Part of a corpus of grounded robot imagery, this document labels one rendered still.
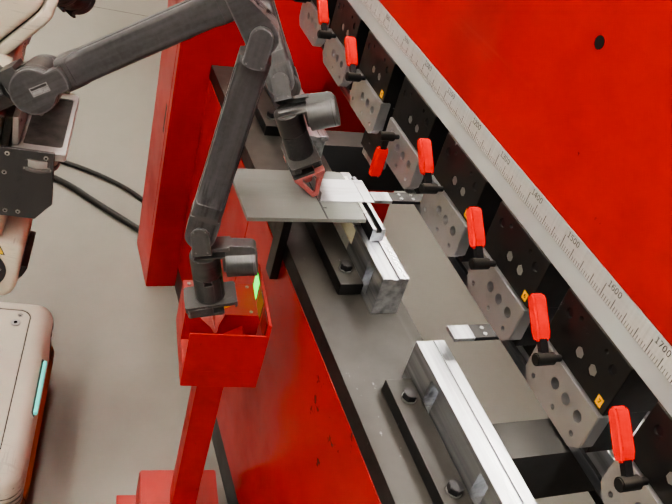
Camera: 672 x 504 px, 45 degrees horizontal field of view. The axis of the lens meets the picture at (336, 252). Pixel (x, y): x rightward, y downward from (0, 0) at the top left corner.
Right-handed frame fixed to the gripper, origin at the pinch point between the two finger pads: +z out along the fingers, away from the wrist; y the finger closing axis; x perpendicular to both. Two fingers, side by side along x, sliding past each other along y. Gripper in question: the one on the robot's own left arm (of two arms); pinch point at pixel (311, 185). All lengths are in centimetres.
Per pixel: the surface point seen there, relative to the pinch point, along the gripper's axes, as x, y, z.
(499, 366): -49, 40, 140
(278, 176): 5.8, 5.0, -1.6
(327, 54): -14.6, 25.6, -14.0
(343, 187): -6.9, 1.7, 4.9
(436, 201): -17.2, -35.8, -14.9
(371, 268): -5.4, -18.2, 11.9
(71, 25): 75, 300, 72
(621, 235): -29, -75, -34
